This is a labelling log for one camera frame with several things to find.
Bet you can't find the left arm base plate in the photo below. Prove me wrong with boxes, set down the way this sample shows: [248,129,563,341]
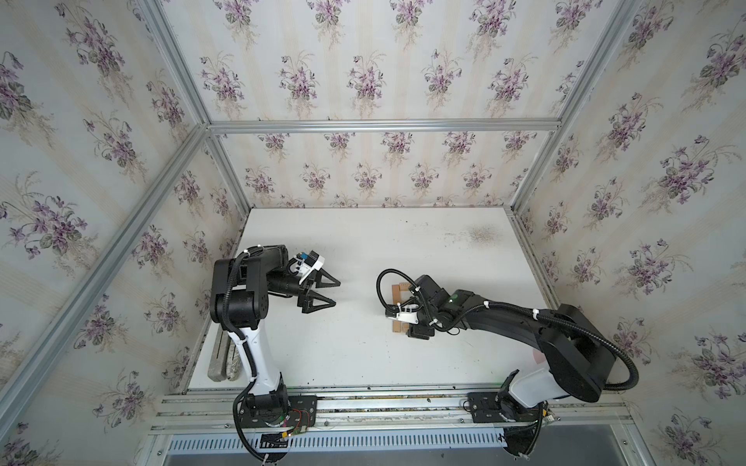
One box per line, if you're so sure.
[238,394,318,434]

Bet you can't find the grey objects beside table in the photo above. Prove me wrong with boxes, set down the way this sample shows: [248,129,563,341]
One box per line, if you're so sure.
[207,330,242,383]

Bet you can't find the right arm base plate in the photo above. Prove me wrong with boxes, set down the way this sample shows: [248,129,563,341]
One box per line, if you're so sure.
[462,392,549,423]

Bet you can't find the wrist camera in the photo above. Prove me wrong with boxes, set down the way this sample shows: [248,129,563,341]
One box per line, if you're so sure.
[385,303,420,325]
[291,250,324,282]

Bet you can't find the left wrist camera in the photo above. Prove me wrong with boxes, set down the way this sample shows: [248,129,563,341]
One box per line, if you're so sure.
[291,250,324,282]

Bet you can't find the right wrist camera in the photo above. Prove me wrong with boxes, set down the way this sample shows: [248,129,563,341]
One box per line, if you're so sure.
[385,303,420,325]

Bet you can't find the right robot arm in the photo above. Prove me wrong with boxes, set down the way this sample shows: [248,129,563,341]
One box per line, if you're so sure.
[379,275,640,459]

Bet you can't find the aluminium cage frame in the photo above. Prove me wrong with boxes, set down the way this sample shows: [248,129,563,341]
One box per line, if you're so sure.
[1,1,640,434]

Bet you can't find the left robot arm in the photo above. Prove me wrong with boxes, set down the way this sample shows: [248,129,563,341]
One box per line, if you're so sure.
[210,245,341,465]

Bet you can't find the aluminium front rail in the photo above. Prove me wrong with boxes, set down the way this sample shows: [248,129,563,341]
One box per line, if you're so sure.
[147,384,634,434]

